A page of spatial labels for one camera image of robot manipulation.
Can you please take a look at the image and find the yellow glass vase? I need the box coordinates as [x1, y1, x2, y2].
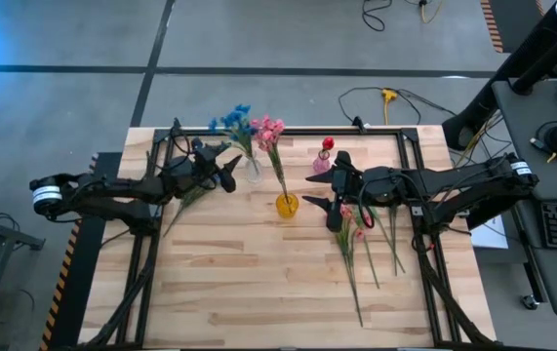
[275, 192, 300, 219]

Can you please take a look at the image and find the hazard striped floor mat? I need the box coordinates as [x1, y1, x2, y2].
[479, 0, 548, 55]

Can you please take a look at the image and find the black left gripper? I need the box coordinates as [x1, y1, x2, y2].
[163, 139, 244, 197]

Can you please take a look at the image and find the clear glass vase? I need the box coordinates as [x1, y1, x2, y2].
[244, 154, 264, 185]

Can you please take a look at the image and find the black aluminium table frame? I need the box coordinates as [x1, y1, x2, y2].
[77, 125, 498, 351]

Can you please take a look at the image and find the black base plate hazard edge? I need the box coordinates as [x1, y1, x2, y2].
[37, 151, 124, 351]

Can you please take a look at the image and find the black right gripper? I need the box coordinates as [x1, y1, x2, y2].
[301, 149, 372, 233]

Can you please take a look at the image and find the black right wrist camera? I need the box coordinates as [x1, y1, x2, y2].
[331, 167, 351, 197]

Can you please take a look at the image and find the red tulip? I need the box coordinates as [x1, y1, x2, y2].
[320, 136, 337, 162]
[354, 214, 381, 291]
[372, 203, 408, 278]

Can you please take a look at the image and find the yellow power plug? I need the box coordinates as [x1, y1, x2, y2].
[380, 88, 400, 127]

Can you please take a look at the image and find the white paper sheet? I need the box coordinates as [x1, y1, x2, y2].
[469, 213, 510, 252]

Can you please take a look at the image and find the pink flower bunch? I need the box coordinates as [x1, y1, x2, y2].
[250, 114, 293, 214]
[333, 203, 365, 329]

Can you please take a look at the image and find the pink glass vase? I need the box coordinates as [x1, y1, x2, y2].
[311, 149, 333, 175]

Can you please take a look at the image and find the black tower fan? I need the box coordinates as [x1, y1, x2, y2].
[441, 0, 557, 153]

